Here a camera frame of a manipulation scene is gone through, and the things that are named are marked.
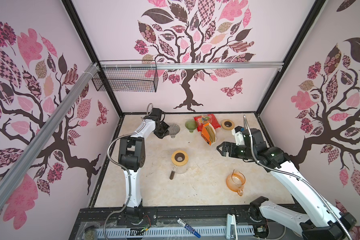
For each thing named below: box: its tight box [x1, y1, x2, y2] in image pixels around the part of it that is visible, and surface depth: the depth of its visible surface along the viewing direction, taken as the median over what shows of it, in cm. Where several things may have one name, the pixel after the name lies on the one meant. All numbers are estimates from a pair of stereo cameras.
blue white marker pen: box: [176, 217, 201, 239], surface depth 71 cm
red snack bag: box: [193, 113, 221, 132], surface depth 112 cm
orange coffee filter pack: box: [201, 122, 217, 146], surface depth 102 cm
